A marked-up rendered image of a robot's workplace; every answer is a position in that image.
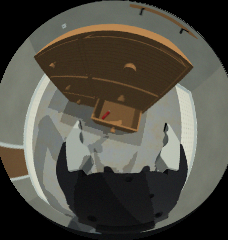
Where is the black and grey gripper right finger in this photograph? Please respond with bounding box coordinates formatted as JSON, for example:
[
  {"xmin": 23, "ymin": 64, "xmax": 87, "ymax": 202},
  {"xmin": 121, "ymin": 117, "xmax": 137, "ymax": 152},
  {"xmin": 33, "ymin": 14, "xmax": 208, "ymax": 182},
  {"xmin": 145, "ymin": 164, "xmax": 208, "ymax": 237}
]
[{"xmin": 155, "ymin": 123, "xmax": 188, "ymax": 202}]

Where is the brown wooden drawer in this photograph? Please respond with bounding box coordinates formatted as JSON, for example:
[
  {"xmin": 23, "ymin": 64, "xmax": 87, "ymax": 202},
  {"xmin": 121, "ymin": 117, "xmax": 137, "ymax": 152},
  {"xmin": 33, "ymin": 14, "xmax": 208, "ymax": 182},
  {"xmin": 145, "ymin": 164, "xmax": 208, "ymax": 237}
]
[
  {"xmin": 83, "ymin": 34, "xmax": 186, "ymax": 94},
  {"xmin": 92, "ymin": 77, "xmax": 158, "ymax": 110},
  {"xmin": 36, "ymin": 38, "xmax": 87, "ymax": 76},
  {"xmin": 63, "ymin": 92, "xmax": 97, "ymax": 107},
  {"xmin": 91, "ymin": 99, "xmax": 142, "ymax": 133},
  {"xmin": 50, "ymin": 76, "xmax": 94, "ymax": 97}
]

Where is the brown wooden chest of drawers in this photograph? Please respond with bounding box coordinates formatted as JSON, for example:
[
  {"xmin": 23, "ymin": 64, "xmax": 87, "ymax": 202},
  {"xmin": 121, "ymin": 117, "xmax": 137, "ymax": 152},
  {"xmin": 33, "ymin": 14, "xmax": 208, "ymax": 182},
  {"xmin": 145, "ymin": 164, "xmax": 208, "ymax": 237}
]
[{"xmin": 34, "ymin": 24, "xmax": 194, "ymax": 114}]

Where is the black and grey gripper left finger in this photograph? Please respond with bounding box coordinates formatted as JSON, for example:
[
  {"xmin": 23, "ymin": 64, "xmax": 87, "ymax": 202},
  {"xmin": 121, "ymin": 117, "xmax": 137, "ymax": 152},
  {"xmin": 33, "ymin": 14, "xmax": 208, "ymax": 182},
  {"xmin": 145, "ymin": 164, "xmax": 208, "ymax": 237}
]
[{"xmin": 56, "ymin": 120, "xmax": 94, "ymax": 206}]

